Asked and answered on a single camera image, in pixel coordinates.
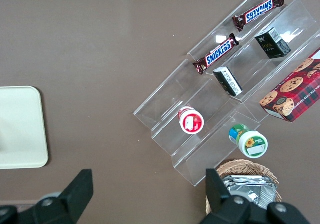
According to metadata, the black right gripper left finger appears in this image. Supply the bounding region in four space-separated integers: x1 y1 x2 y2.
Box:
0 169 94 224

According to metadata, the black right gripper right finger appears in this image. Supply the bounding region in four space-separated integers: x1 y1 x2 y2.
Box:
199 168 311 224

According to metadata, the light tan wicker basket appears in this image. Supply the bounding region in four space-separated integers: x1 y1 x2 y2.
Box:
205 159 283 215

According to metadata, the white rectangular tray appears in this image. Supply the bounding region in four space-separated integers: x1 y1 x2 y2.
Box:
0 85 49 170

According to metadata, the silver foil packet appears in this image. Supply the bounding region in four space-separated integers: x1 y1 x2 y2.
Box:
221 175 277 210

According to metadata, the green lidded sunflower cup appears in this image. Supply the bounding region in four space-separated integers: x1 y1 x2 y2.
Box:
228 123 269 159

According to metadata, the red lidded yogurt cup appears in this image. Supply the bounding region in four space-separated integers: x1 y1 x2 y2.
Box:
177 106 205 135

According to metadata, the clear acrylic stepped shelf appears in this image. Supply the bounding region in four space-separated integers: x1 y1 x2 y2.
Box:
133 0 320 187

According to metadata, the small black carton box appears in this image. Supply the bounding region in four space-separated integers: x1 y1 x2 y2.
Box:
254 27 292 60
213 66 244 97

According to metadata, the red plaid cookie box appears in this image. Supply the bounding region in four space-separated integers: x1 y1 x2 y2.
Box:
258 47 320 123

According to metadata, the Snickers chocolate bar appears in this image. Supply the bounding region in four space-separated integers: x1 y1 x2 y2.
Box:
232 0 286 32
192 32 240 75

